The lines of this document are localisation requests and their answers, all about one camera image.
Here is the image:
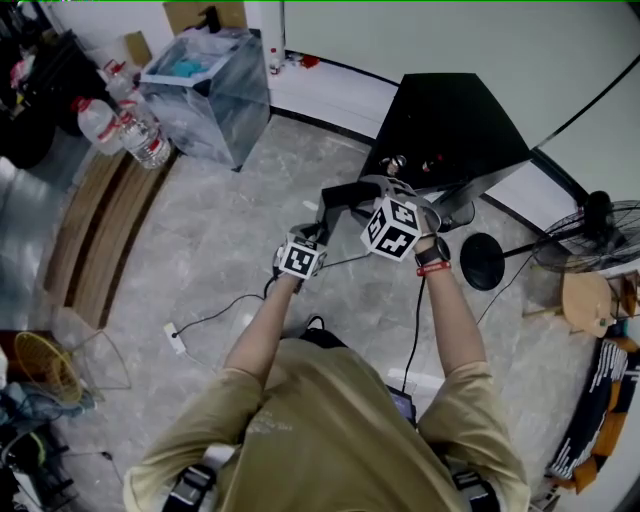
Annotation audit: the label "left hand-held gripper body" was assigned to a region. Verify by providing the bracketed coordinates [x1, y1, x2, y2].
[273, 226, 330, 280]

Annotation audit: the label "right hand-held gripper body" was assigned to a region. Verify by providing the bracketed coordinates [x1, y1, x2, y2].
[359, 174, 427, 264]

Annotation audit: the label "black mini fridge cabinet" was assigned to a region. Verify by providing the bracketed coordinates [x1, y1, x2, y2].
[358, 72, 533, 206]

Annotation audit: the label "person's left forearm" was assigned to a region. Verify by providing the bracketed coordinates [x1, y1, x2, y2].
[223, 273, 301, 386]

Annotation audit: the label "person's right forearm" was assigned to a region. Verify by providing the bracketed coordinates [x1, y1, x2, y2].
[414, 234, 489, 379]

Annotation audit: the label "person's right hand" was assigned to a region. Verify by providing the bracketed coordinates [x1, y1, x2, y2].
[420, 206, 443, 241]

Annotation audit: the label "black wristwatch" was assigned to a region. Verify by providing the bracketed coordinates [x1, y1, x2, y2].
[414, 237, 451, 267]

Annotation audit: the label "black trousers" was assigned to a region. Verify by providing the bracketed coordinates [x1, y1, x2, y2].
[299, 327, 349, 350]

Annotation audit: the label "black standing fan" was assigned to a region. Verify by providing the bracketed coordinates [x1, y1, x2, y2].
[458, 189, 640, 293]

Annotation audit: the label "white power strip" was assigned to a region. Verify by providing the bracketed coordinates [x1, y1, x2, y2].
[164, 322, 188, 356]

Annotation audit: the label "clear plastic storage bin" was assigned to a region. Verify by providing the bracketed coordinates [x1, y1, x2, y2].
[139, 27, 271, 173]

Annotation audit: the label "black waist device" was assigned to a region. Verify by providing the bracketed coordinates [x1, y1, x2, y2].
[387, 387, 418, 429]

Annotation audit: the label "large clear water bottle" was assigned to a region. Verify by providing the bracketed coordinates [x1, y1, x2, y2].
[119, 99, 171, 170]
[72, 97, 124, 156]
[102, 59, 136, 101]

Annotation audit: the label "beige t-shirt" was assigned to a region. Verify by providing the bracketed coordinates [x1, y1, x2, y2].
[122, 338, 531, 512]

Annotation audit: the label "teal cloth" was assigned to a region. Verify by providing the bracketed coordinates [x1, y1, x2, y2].
[167, 54, 211, 79]

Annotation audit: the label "wooden platform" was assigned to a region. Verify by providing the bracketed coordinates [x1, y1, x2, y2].
[43, 148, 180, 331]

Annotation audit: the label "round wooden table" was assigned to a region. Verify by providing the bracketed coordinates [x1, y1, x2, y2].
[522, 269, 640, 337]

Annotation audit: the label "black faucet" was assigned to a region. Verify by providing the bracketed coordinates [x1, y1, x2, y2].
[197, 4, 221, 34]

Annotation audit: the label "cardboard sheet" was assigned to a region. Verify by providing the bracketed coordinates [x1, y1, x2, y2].
[163, 0, 249, 36]

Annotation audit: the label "small cardboard box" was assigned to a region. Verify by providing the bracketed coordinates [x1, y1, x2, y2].
[123, 30, 154, 69]

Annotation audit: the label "black striped sofa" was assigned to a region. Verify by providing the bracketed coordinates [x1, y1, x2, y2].
[547, 335, 640, 496]

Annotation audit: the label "blue-grey cloth heap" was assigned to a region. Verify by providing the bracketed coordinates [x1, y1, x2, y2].
[0, 382, 96, 427]

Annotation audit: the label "orange cushion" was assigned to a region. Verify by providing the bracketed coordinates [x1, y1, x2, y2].
[592, 384, 631, 457]
[573, 455, 600, 495]

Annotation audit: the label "pink bag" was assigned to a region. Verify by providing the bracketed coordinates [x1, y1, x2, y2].
[9, 54, 36, 86]

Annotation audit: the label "black floor cable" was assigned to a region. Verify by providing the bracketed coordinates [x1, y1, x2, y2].
[175, 272, 281, 337]

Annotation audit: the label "black device cable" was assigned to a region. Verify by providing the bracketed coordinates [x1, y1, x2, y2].
[402, 274, 427, 396]

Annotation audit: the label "black fan cable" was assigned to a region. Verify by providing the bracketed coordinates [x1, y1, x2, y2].
[477, 254, 534, 326]

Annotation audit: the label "black white harness strap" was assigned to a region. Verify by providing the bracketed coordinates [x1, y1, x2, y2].
[452, 469, 501, 512]
[164, 464, 216, 512]

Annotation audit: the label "gold wire chair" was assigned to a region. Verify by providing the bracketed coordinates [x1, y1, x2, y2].
[13, 329, 132, 404]

